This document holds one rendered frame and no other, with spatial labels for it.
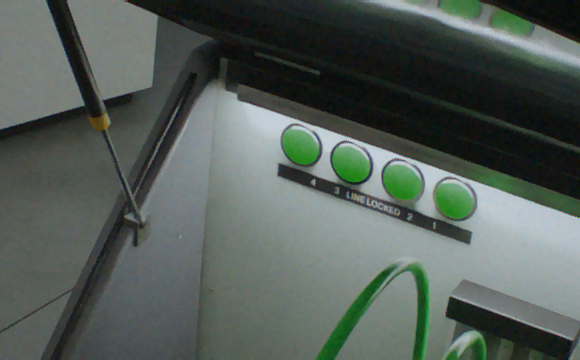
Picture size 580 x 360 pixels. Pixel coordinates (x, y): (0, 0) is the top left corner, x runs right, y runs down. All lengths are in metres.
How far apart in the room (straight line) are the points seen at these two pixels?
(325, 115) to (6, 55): 2.80
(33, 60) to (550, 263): 2.97
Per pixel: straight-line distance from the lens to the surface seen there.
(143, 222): 1.40
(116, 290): 1.42
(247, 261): 1.55
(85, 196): 3.99
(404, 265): 1.20
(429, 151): 1.34
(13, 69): 4.15
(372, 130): 1.36
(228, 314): 1.60
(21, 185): 4.04
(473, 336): 1.20
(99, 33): 4.29
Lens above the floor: 2.06
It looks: 30 degrees down
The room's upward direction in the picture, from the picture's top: 7 degrees clockwise
